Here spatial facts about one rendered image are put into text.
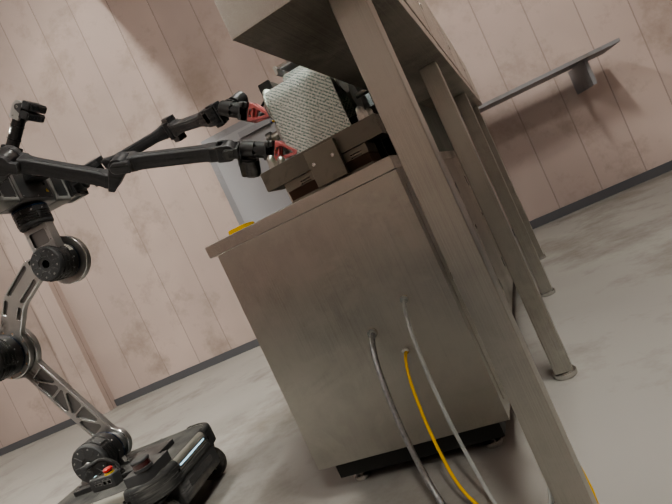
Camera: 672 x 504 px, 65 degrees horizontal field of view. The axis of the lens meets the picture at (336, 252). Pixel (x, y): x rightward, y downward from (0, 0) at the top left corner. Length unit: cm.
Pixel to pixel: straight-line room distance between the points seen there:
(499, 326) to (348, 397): 80
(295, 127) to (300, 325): 66
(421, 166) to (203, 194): 484
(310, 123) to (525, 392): 114
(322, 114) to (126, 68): 453
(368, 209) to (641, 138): 429
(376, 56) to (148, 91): 515
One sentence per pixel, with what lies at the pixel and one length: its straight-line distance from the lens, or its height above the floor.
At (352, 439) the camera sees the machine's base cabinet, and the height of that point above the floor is 17.
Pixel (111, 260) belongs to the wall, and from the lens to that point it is 624.
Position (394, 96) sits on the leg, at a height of 94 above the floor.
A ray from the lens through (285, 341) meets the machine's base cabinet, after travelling 166.
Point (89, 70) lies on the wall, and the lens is 638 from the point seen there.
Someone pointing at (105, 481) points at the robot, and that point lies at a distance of 237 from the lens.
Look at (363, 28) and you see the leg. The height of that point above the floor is 106.
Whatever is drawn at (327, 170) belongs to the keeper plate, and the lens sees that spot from 154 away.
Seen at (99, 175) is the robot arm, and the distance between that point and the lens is 202.
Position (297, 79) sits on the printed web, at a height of 128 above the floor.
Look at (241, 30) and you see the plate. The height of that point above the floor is 115.
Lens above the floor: 78
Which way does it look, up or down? 2 degrees down
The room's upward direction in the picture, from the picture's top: 25 degrees counter-clockwise
